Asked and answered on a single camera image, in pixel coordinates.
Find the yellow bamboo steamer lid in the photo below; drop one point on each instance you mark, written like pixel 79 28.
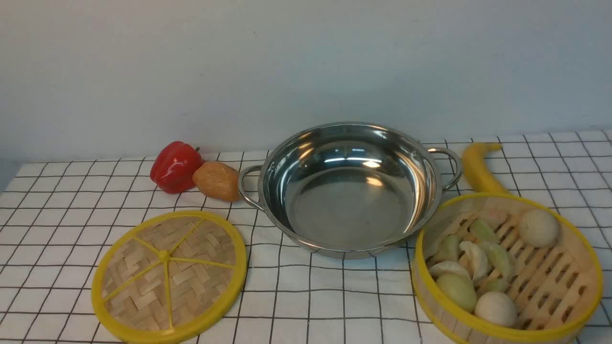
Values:
pixel 170 278

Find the yellow bamboo steamer basket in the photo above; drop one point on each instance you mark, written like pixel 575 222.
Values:
pixel 555 289

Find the stainless steel pot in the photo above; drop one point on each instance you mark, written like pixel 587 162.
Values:
pixel 350 190

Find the brown potato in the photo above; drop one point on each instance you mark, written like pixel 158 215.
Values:
pixel 217 180

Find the red bell pepper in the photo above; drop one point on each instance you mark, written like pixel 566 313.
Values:
pixel 174 167

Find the green dumpling left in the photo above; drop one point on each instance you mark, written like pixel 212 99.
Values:
pixel 448 249

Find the white dumpling lower left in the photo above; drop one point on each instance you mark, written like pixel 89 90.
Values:
pixel 448 267

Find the yellow banana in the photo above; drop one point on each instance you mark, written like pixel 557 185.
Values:
pixel 476 171

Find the green dumpling upper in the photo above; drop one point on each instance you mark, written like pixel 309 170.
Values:
pixel 483 232

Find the pale green round bun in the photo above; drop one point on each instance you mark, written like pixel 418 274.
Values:
pixel 459 290

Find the pale pink dumpling top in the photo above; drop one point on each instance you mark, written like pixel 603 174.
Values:
pixel 494 218

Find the white pleated dumpling centre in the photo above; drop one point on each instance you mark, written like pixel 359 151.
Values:
pixel 477 259

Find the green dumpling right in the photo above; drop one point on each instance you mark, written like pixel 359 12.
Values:
pixel 499 258

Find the white round bun lower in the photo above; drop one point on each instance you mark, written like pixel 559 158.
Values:
pixel 497 308

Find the white round bun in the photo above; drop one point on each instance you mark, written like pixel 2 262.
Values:
pixel 538 228
pixel 497 308

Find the white round bun upper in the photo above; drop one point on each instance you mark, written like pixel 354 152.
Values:
pixel 538 228

